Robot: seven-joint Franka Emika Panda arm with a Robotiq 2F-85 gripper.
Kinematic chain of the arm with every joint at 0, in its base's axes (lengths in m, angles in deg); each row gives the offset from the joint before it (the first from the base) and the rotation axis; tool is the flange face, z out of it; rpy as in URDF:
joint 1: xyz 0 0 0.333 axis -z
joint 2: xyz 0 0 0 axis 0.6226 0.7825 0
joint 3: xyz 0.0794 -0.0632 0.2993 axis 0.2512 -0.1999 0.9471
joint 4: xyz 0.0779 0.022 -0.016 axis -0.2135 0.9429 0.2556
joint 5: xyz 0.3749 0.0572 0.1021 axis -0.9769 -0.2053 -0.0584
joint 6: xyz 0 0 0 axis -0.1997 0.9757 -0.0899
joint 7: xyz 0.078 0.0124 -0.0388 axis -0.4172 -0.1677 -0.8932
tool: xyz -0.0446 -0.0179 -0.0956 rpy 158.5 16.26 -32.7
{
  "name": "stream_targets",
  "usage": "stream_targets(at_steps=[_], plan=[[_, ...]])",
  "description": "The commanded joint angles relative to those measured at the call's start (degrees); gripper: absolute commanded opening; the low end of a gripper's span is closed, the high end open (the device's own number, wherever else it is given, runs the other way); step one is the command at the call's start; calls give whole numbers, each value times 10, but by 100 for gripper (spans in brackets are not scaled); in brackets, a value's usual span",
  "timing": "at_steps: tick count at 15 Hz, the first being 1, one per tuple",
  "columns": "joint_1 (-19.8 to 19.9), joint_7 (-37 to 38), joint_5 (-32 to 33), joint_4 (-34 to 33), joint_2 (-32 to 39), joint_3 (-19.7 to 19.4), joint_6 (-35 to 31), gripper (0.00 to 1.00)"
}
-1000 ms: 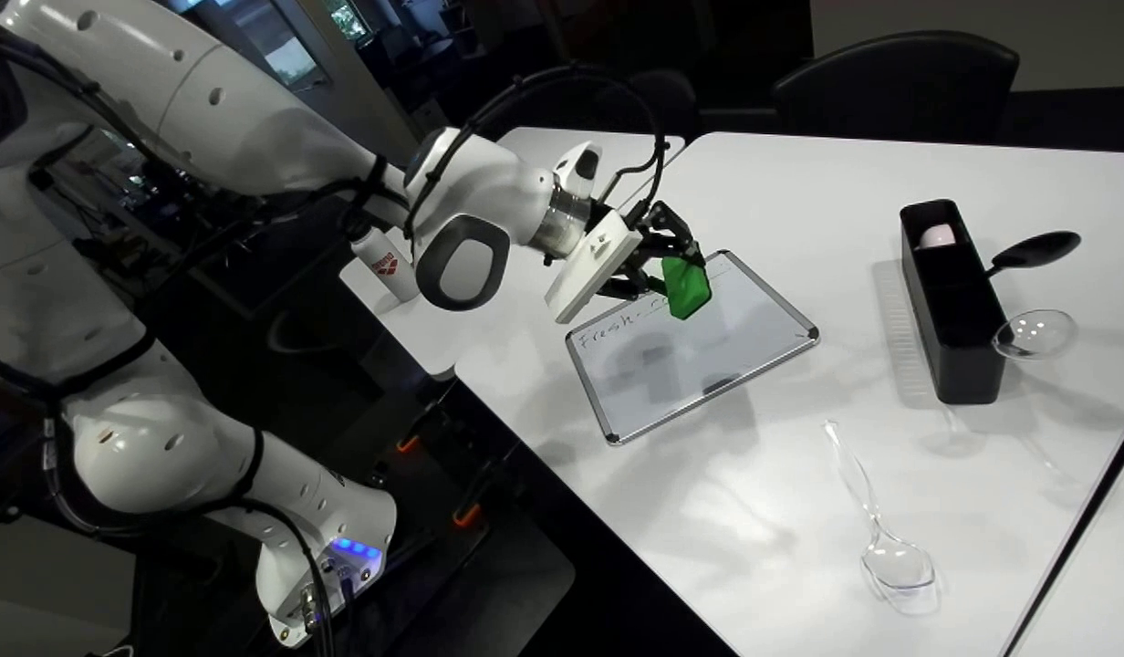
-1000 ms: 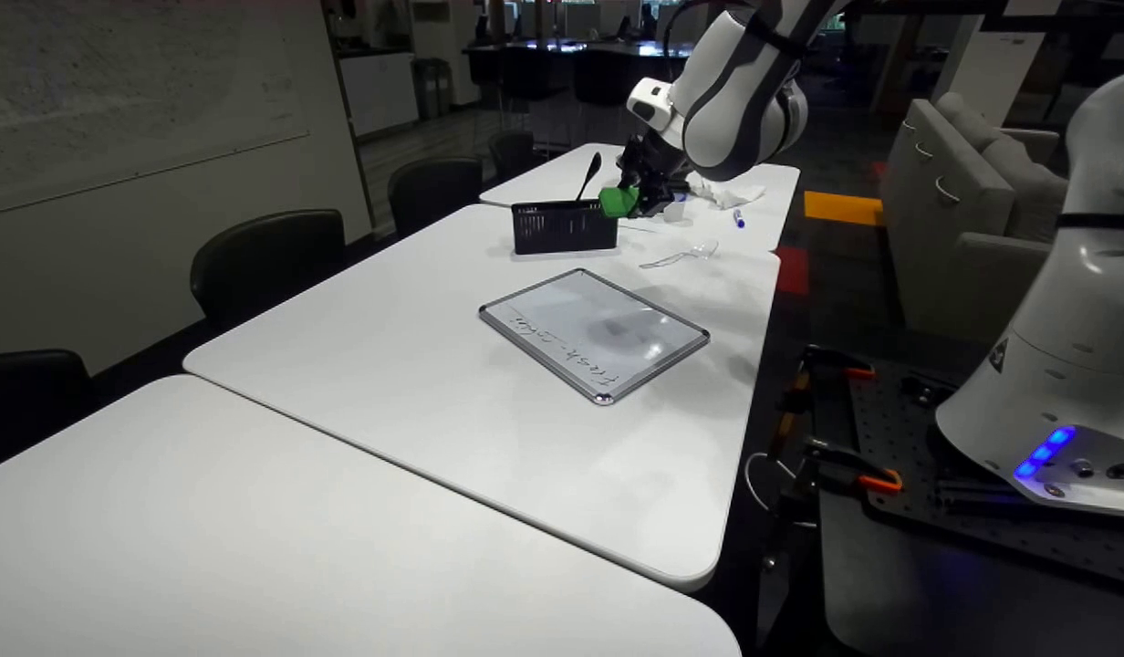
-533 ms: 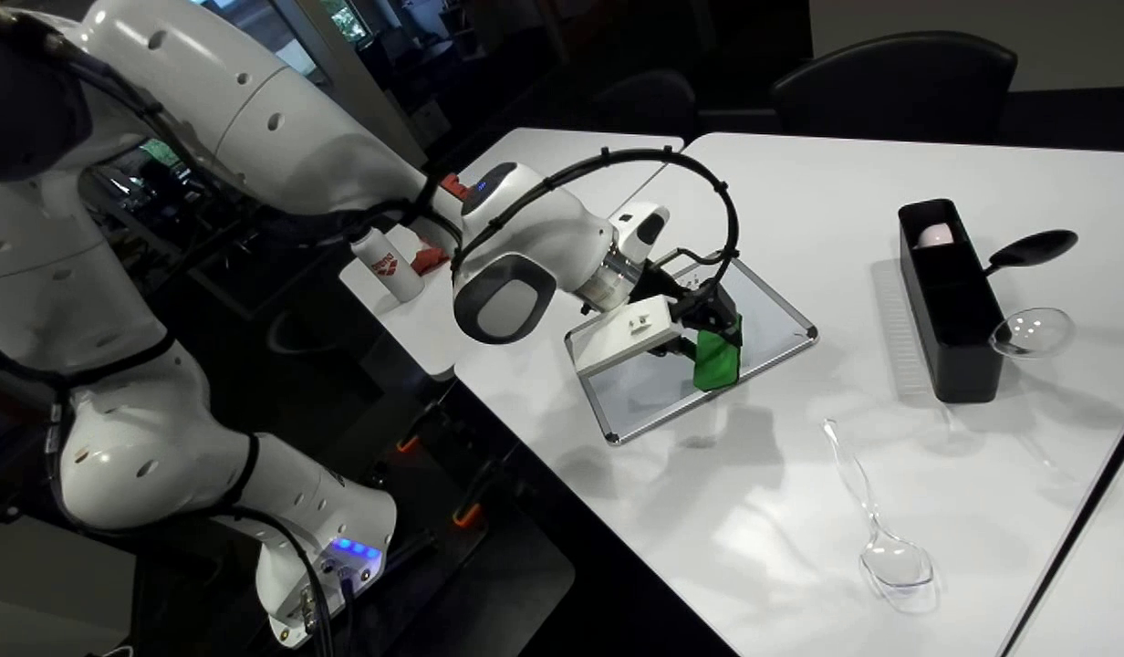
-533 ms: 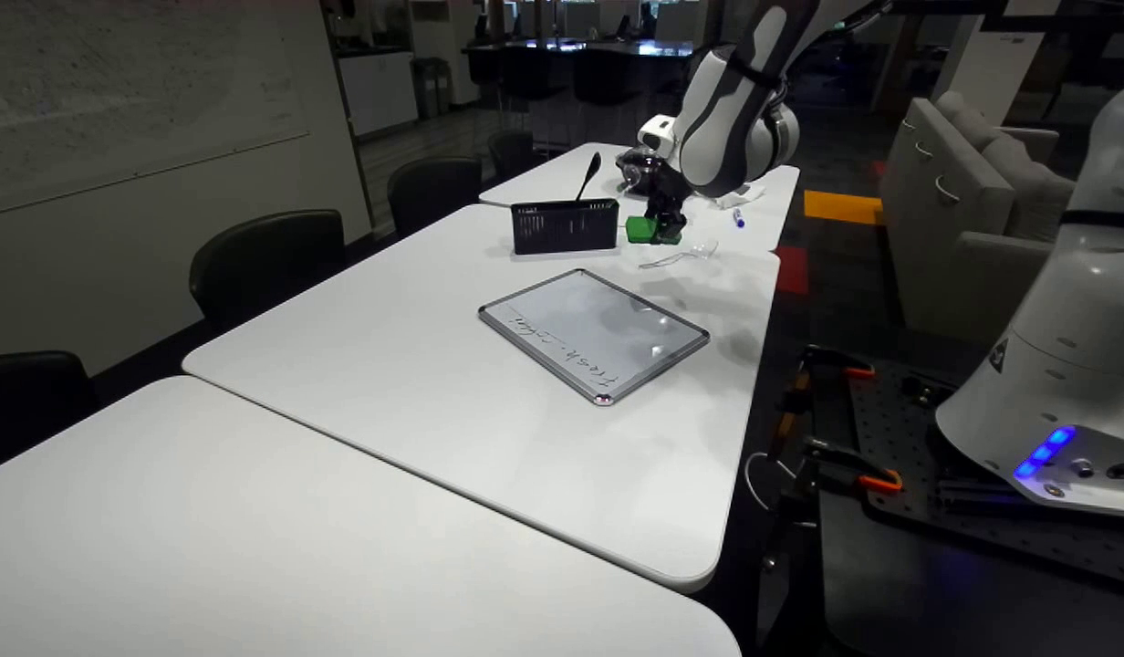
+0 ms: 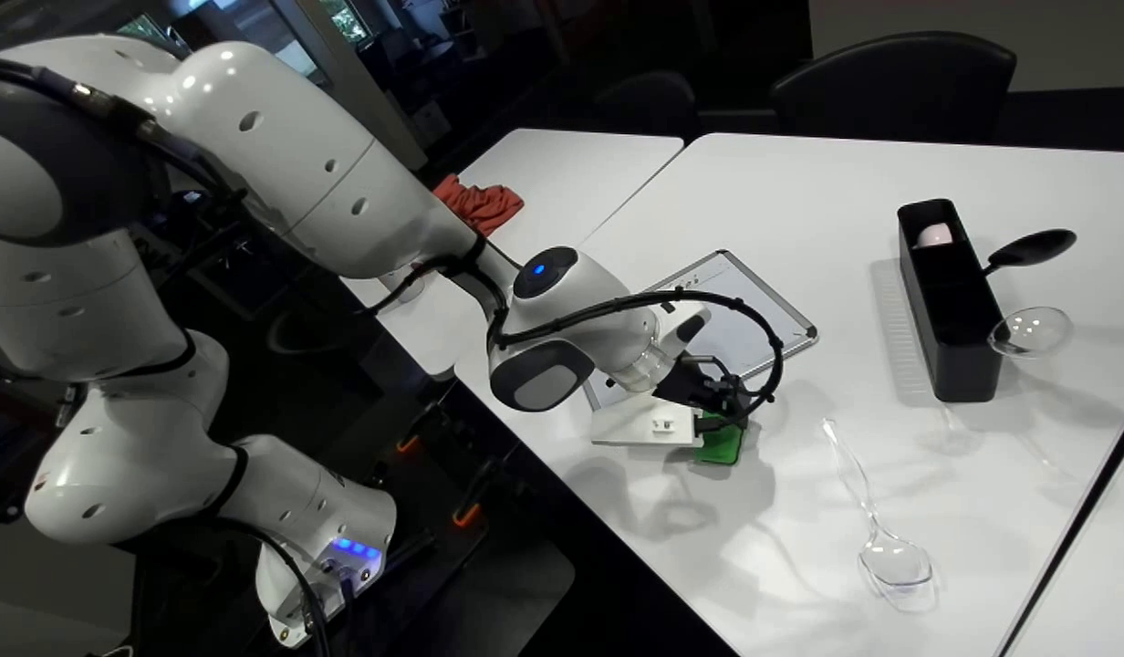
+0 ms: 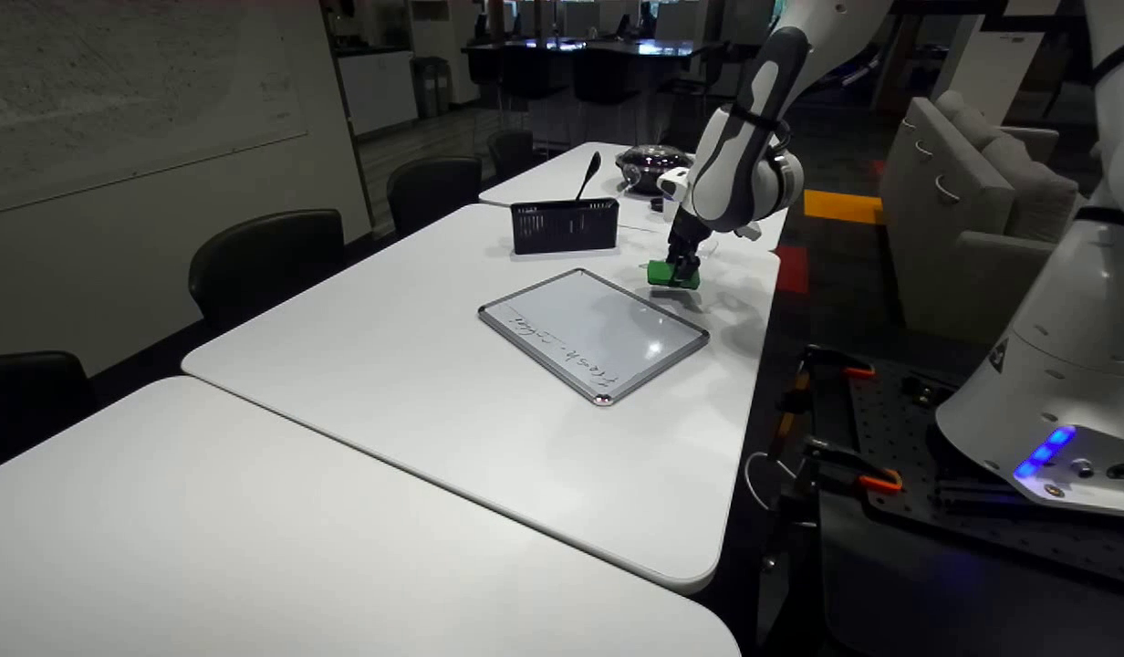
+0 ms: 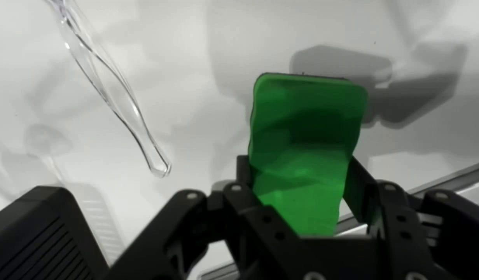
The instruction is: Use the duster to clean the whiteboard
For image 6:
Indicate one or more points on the black marker pen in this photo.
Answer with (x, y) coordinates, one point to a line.
(586, 176)

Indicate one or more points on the green whiteboard duster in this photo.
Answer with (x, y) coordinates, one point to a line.
(672, 280)

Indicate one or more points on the white armchair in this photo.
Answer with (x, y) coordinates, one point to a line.
(976, 219)

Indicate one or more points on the dark waste bin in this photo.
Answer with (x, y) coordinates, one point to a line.
(432, 86)

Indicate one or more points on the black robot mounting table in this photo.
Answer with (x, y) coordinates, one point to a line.
(985, 570)

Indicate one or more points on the black office chair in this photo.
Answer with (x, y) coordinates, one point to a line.
(513, 150)
(263, 260)
(27, 403)
(437, 196)

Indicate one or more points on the small metal-framed whiteboard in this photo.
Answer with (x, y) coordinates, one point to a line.
(591, 334)

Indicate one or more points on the black rectangular box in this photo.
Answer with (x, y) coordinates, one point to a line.
(563, 229)

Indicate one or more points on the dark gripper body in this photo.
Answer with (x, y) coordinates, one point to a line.
(691, 237)

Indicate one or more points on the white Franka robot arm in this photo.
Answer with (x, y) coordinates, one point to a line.
(1074, 350)

